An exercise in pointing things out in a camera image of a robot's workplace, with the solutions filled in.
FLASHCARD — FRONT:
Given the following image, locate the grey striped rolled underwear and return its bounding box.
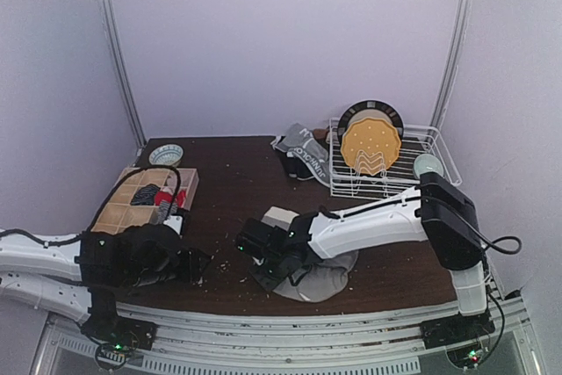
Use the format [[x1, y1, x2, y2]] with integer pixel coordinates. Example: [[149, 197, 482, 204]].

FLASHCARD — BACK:
[[150, 200, 177, 224]]

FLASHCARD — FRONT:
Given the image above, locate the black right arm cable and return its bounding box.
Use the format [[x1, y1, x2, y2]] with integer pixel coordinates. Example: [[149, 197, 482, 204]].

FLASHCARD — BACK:
[[421, 181, 522, 328]]

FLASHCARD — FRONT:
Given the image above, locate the red rolled underwear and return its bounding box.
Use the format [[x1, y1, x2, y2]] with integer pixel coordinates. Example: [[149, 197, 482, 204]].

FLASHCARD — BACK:
[[154, 189, 186, 207]]

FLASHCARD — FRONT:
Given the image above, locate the right aluminium corner post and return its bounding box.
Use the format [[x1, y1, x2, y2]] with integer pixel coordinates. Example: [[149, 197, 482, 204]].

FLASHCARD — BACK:
[[430, 0, 472, 129]]

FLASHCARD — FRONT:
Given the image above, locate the grey underwear white waistband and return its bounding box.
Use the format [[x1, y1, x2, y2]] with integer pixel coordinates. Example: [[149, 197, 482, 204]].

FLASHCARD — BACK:
[[261, 206, 359, 303]]

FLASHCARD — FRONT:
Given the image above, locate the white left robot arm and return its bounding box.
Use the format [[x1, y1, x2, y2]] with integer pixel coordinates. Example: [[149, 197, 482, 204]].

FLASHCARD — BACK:
[[1, 224, 211, 323]]

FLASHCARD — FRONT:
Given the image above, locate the black rimmed plate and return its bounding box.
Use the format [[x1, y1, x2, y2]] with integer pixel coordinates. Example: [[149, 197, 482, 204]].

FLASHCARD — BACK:
[[336, 100, 404, 141]]

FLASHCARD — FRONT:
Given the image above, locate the white wire dish rack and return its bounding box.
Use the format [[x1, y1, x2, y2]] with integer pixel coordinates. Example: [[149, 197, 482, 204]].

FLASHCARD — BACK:
[[328, 116, 463, 198]]

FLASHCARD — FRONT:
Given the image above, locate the pale green glass bowl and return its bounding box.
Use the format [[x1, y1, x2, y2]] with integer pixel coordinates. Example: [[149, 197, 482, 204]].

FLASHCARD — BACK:
[[413, 153, 444, 178]]

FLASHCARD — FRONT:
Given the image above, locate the wooden compartment organizer box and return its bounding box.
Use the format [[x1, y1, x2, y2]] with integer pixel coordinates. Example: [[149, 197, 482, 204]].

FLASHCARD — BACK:
[[92, 168, 199, 234]]

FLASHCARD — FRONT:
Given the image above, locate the aluminium rail front frame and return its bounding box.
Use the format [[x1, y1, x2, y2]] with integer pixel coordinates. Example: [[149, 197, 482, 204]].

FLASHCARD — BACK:
[[29, 298, 549, 374]]

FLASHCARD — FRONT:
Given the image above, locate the aluminium corner post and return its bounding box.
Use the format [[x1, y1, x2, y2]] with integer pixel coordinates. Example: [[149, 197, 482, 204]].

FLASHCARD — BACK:
[[430, 0, 472, 129], [98, 0, 147, 149]]

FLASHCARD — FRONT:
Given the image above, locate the yellow scalloped plate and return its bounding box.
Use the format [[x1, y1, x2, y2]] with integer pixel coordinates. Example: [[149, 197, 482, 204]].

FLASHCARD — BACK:
[[340, 118, 401, 176]]

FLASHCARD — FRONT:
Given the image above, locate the blue yellow patterned bowl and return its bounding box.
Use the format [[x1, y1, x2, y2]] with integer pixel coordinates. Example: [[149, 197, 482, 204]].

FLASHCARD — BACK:
[[148, 144, 184, 167]]

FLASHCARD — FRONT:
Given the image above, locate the dark striped rolled underwear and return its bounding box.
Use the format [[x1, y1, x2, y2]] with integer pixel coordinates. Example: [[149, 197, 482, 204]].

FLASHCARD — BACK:
[[130, 184, 160, 206]]

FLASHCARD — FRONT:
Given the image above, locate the black underwear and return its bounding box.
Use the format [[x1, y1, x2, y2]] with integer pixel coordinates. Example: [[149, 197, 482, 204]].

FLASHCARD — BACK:
[[278, 152, 314, 181]]

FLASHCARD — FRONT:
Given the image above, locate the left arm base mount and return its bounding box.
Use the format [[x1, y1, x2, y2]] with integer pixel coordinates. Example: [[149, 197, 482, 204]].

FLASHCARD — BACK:
[[78, 289, 158, 374]]

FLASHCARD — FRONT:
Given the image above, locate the brown cloth item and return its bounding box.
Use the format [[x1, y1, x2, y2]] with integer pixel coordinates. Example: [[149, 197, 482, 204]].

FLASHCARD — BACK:
[[313, 128, 329, 140]]

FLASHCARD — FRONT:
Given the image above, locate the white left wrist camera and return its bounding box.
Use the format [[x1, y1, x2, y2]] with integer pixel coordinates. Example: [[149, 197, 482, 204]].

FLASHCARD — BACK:
[[163, 212, 191, 237]]

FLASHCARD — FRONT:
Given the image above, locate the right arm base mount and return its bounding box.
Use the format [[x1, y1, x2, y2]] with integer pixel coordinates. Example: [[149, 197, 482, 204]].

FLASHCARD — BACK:
[[420, 309, 495, 371]]

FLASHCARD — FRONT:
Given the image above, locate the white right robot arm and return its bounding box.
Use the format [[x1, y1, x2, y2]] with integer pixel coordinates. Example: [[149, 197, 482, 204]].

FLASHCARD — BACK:
[[235, 172, 487, 317]]

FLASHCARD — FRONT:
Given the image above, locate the left aluminium corner post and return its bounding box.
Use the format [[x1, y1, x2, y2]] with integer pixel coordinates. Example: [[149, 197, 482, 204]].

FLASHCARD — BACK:
[[98, 0, 147, 149]]

